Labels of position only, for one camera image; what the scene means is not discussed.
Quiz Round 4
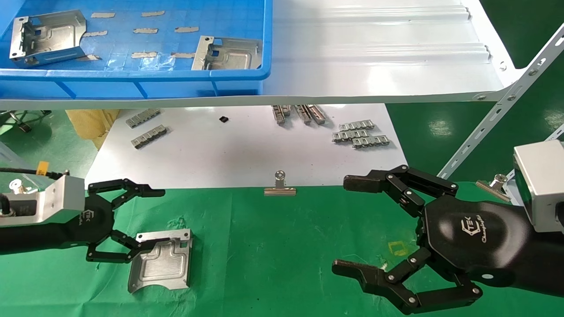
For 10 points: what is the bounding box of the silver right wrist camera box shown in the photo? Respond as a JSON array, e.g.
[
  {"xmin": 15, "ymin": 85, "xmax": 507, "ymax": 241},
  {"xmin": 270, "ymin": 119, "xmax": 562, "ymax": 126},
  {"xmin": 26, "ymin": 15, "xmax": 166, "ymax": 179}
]
[{"xmin": 513, "ymin": 140, "xmax": 564, "ymax": 233}]

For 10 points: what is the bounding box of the white metal shelf rack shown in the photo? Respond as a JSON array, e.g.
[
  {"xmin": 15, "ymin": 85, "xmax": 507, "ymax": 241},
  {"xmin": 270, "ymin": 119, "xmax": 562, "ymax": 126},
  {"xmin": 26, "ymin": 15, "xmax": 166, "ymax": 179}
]
[{"xmin": 0, "ymin": 0, "xmax": 564, "ymax": 191}]

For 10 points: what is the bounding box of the yellow plastic bag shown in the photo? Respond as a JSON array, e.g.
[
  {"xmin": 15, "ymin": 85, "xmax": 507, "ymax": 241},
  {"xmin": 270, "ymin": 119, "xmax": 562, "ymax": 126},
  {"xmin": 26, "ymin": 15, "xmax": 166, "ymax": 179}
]
[{"xmin": 65, "ymin": 109, "xmax": 120, "ymax": 151}]

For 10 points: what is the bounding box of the black cable with yellow tag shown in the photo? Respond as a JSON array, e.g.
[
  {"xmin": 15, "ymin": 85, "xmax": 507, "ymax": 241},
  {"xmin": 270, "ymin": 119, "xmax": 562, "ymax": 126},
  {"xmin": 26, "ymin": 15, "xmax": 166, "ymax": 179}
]
[{"xmin": 0, "ymin": 161, "xmax": 67, "ymax": 181}]

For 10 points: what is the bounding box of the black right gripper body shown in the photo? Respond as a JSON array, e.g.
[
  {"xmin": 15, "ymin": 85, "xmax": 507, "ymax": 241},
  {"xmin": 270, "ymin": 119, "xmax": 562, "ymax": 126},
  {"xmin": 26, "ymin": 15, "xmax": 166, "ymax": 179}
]
[{"xmin": 418, "ymin": 195, "xmax": 533, "ymax": 289}]

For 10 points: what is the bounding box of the black swivel stool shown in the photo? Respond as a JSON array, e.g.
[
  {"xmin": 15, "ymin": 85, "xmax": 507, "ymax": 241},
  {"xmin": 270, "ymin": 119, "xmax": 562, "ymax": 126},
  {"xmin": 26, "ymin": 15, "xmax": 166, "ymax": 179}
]
[{"xmin": 0, "ymin": 110, "xmax": 52, "ymax": 133}]

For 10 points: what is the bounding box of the sheet metal bracket part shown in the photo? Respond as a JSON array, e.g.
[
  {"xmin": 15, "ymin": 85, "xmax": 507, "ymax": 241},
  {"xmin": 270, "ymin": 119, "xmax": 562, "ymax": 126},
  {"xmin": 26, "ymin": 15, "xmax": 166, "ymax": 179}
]
[
  {"xmin": 127, "ymin": 229, "xmax": 193, "ymax": 294},
  {"xmin": 191, "ymin": 35, "xmax": 264, "ymax": 71},
  {"xmin": 9, "ymin": 9, "xmax": 88, "ymax": 67}
]

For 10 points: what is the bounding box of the green table cloth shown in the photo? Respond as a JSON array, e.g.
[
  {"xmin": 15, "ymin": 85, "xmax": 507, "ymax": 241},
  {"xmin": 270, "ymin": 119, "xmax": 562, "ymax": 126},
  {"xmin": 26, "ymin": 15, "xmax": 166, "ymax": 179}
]
[{"xmin": 0, "ymin": 182, "xmax": 564, "ymax": 317}]

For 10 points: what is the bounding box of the blue plastic bin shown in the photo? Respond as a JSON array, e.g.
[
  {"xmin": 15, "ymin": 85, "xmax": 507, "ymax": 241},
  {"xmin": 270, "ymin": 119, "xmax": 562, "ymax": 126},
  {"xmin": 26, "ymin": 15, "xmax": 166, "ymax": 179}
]
[{"xmin": 0, "ymin": 0, "xmax": 273, "ymax": 100}]

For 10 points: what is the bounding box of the silver binder clip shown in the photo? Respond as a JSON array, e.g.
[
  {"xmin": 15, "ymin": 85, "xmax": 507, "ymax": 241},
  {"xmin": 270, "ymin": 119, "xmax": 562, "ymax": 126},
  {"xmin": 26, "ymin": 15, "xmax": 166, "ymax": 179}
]
[
  {"xmin": 8, "ymin": 178, "xmax": 34, "ymax": 195},
  {"xmin": 264, "ymin": 170, "xmax": 297, "ymax": 197},
  {"xmin": 475, "ymin": 173, "xmax": 512, "ymax": 203}
]

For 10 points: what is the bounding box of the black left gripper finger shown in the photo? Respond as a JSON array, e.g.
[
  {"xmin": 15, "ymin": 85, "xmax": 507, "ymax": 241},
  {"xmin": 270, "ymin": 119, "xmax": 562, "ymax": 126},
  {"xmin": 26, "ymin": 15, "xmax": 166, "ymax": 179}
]
[
  {"xmin": 87, "ymin": 178, "xmax": 166, "ymax": 210},
  {"xmin": 85, "ymin": 229, "xmax": 171, "ymax": 264}
]

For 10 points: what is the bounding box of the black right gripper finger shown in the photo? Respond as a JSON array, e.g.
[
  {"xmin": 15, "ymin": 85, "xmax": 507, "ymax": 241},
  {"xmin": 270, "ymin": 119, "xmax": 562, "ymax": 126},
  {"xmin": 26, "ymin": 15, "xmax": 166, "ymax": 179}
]
[
  {"xmin": 331, "ymin": 247, "xmax": 482, "ymax": 316},
  {"xmin": 343, "ymin": 165, "xmax": 459, "ymax": 219}
]

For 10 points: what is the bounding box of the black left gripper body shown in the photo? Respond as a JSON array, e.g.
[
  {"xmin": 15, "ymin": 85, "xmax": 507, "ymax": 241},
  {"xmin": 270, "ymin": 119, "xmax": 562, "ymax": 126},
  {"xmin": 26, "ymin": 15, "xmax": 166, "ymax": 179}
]
[{"xmin": 81, "ymin": 194, "xmax": 115, "ymax": 243}]

